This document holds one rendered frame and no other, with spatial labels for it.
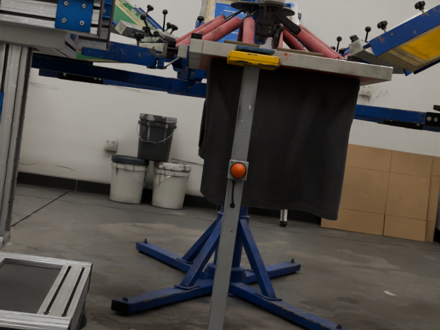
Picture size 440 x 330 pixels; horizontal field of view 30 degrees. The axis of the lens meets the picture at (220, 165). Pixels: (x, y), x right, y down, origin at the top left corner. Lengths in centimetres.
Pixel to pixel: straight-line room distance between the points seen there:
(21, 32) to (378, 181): 526
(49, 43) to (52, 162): 496
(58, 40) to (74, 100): 490
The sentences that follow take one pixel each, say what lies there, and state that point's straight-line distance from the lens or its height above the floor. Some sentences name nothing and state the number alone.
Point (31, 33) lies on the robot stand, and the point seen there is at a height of 93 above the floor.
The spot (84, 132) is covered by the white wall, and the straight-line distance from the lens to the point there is 712.
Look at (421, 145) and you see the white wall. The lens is 735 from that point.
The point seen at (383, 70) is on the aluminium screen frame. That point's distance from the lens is 240.
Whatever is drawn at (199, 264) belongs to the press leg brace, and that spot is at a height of 15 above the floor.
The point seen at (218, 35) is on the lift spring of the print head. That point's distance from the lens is 359.
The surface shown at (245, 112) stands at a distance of 215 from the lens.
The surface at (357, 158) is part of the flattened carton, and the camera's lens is 717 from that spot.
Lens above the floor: 77
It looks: 3 degrees down
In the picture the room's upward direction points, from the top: 8 degrees clockwise
